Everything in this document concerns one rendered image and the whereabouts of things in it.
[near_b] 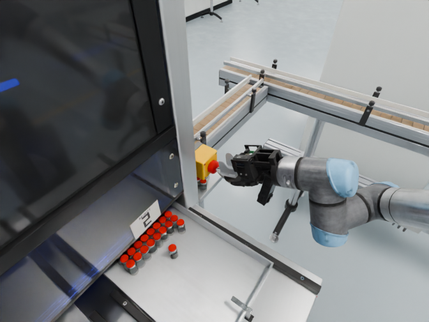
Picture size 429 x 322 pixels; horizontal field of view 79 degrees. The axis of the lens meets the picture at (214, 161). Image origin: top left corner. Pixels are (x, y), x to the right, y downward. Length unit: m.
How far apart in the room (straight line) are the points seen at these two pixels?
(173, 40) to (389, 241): 1.86
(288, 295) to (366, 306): 1.11
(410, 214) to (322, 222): 0.15
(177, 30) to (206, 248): 0.53
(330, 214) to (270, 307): 0.26
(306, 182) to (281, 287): 0.28
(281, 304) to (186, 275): 0.24
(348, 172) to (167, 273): 0.48
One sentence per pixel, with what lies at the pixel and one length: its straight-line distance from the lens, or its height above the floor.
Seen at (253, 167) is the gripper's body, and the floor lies 1.09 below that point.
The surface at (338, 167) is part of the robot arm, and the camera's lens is 0.56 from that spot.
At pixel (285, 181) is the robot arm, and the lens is 0.60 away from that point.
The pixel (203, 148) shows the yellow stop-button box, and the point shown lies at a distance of 0.78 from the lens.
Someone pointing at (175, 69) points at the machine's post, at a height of 1.33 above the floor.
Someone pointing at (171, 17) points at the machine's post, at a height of 1.41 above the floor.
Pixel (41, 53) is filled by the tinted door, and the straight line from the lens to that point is 0.38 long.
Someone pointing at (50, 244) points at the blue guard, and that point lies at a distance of 0.50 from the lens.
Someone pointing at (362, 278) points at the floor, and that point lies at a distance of 1.87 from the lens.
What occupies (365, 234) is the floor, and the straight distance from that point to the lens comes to 2.04.
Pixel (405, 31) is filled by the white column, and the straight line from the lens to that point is 1.76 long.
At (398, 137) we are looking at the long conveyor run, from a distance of 1.28.
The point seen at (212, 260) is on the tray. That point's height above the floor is 0.88.
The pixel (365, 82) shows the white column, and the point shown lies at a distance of 1.86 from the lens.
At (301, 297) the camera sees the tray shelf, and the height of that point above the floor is 0.88.
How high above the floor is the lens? 1.55
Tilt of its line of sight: 45 degrees down
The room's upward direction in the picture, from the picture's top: straight up
